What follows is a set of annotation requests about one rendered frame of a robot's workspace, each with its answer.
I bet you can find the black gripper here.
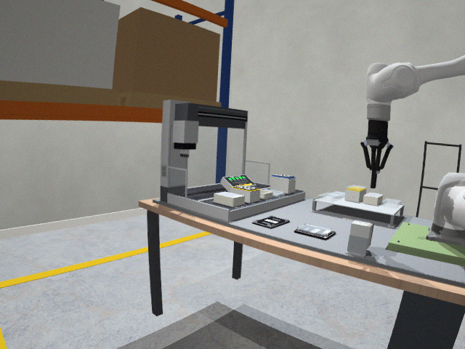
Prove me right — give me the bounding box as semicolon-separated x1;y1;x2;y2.
360;120;393;188

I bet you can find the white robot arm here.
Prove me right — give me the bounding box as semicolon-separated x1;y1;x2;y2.
365;55;465;247

